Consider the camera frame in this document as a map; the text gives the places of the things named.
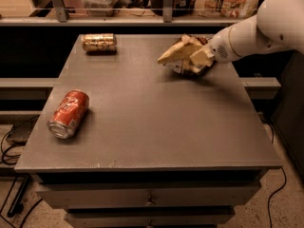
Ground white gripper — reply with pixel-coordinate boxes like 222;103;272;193
157;33;217;74

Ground brown chip bag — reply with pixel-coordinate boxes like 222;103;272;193
162;36;214;75

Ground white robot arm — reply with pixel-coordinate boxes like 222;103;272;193
158;0;304;74

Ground gold patterned can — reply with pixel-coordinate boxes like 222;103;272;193
81;33;117;52

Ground red coke can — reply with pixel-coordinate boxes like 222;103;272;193
47;89;89;139

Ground clear plastic container on shelf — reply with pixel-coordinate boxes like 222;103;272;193
81;0;118;16

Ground grey upper drawer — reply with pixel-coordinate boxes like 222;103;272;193
36;181;261;210

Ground grey drawer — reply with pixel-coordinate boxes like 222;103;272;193
65;208;235;228
36;181;261;210

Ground black power adapter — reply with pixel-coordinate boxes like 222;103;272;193
6;123;32;144

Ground grey lower drawer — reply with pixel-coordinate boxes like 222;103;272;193
65;208;235;228

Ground grey metal shelf rail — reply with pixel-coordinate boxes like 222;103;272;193
0;0;241;27

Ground black cable on right floor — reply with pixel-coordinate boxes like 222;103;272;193
262;117;288;228

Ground black cables on left floor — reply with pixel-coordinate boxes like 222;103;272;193
0;115;44;228

